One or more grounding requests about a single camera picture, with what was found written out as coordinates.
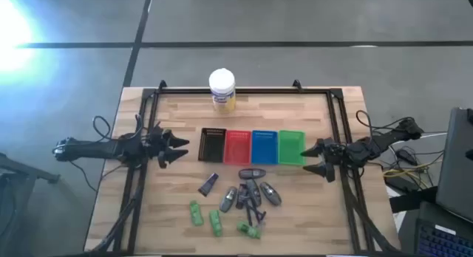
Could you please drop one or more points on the green plastic basket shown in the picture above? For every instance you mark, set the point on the green plastic basket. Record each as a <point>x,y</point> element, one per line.
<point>292,147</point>

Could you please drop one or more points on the green travel bottle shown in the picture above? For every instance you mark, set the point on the green travel bottle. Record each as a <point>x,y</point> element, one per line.
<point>247,229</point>
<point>216,223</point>
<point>196,213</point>

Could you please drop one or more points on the Lysol wipes canister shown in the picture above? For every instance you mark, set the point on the Lysol wipes canister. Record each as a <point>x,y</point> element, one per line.
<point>221,87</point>

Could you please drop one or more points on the blue plastic basket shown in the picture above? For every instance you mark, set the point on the blue plastic basket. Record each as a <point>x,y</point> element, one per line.
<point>264,147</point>

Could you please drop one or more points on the black plastic basket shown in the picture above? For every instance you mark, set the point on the black plastic basket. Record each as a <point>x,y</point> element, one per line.
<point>212,145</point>

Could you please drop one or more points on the black metal table frame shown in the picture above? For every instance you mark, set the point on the black metal table frame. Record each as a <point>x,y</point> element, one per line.
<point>277,90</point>

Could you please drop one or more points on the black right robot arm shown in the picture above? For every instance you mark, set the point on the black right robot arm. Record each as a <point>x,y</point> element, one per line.
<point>380,142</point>

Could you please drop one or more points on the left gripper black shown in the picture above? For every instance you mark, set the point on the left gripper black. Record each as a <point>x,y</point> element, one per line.
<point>155,144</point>

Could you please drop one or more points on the black metal stand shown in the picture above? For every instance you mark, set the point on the black metal stand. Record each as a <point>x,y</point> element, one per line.
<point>26,168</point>

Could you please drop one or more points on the red plastic basket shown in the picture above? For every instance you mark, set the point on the red plastic basket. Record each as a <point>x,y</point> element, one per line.
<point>237,147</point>

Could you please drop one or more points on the black power adapter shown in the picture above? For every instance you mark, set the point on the black power adapter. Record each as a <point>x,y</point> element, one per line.
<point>406,157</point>

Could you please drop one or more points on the laptop with blue-lit keyboard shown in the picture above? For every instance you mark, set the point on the laptop with blue-lit keyboard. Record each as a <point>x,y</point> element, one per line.
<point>443,242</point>

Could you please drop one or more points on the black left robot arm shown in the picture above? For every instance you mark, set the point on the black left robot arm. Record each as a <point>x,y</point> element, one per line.
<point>96,149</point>

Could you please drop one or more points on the dark purple tube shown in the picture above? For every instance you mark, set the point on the dark purple tube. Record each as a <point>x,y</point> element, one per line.
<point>208,184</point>

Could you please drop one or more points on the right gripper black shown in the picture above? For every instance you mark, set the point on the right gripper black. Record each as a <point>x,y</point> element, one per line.
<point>334,153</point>

